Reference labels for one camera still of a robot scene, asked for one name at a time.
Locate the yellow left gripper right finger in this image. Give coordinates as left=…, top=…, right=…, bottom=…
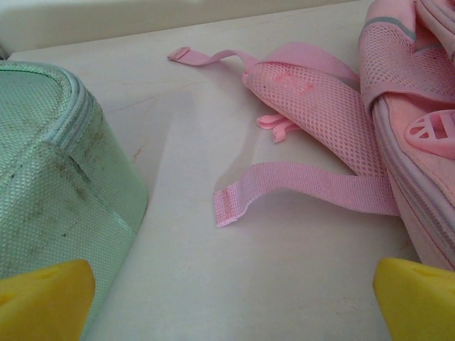
left=372, top=257, right=455, bottom=341

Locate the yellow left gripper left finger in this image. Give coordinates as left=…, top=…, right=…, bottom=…
left=0, top=259, right=97, bottom=341

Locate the pink school backpack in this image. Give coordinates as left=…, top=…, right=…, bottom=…
left=166, top=0, right=455, bottom=273

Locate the mint green lunch bag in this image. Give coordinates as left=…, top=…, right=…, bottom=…
left=0, top=60, right=150, bottom=337

